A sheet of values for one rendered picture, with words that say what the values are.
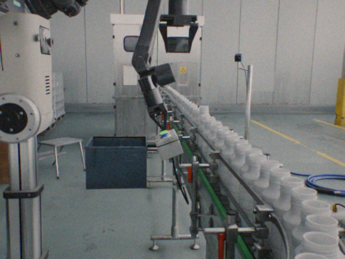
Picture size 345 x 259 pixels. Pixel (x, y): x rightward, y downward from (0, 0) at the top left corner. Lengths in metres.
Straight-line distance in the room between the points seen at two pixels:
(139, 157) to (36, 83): 0.87
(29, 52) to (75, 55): 10.59
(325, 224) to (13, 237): 1.13
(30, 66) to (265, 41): 11.23
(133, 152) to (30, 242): 0.76
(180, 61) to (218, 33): 5.81
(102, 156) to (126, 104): 4.24
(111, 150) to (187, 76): 4.34
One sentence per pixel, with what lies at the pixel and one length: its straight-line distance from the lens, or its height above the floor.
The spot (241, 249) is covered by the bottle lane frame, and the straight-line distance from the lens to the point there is 0.85.
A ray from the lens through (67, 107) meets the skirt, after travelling 11.96.
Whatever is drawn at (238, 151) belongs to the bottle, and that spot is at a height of 1.15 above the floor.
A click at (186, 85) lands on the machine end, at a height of 1.06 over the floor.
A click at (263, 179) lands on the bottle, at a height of 1.13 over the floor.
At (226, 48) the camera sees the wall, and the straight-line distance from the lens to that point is 12.01.
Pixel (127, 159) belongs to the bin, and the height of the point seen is 0.88.
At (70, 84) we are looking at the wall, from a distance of 11.92.
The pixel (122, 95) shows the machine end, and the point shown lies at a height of 0.90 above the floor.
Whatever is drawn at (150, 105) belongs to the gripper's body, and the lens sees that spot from 1.41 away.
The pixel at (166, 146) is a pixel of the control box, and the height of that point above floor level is 1.08.
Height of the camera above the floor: 1.35
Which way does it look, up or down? 9 degrees down
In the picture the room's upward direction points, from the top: 1 degrees clockwise
